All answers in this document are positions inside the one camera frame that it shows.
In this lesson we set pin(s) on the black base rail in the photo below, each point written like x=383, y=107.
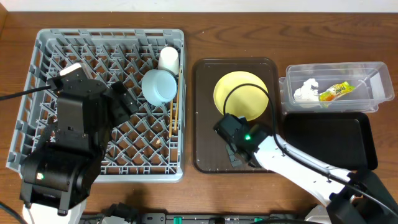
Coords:
x=162, y=218

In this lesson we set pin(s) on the green yellow snack wrapper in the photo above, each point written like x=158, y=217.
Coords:
x=336, y=91

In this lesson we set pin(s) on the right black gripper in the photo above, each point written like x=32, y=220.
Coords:
x=234, y=154

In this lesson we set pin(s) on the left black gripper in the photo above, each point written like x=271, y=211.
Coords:
x=113, y=101

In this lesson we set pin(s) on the black plastic bin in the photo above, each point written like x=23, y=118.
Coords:
x=344, y=140

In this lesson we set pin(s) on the white tissue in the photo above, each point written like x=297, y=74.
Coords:
x=308, y=92

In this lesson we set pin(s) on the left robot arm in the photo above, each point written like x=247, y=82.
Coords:
x=57, y=176

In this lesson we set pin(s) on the clear plastic bin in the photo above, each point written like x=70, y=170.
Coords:
x=371, y=80

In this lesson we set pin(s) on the white cup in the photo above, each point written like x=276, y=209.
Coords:
x=169, y=60

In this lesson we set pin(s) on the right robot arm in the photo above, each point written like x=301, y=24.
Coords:
x=348, y=197

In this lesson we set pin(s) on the dark brown serving tray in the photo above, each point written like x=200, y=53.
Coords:
x=210, y=155

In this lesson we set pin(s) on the light blue bowl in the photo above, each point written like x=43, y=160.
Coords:
x=158, y=87

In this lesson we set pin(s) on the wooden chopstick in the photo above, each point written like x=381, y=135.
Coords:
x=177, y=101
x=171, y=118

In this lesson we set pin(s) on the yellow plate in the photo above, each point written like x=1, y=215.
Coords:
x=247, y=101

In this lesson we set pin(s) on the grey plastic dishwasher rack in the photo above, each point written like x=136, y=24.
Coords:
x=140, y=149

